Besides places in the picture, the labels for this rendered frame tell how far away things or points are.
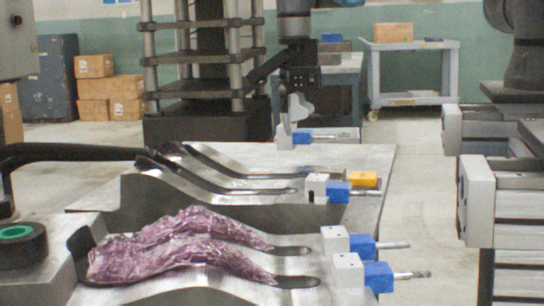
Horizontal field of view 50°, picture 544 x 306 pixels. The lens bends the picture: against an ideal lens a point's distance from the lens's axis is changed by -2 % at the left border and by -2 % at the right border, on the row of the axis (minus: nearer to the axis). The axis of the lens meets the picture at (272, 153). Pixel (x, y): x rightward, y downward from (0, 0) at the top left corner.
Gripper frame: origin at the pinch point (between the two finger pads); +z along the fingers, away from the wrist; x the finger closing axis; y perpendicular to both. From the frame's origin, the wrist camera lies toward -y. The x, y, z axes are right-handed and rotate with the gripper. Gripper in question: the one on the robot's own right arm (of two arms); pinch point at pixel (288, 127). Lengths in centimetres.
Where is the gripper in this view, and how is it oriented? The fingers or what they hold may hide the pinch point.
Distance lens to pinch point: 135.0
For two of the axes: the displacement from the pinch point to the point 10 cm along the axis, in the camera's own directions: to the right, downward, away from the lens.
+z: 0.4, 9.7, 2.2
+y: 9.7, 0.1, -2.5
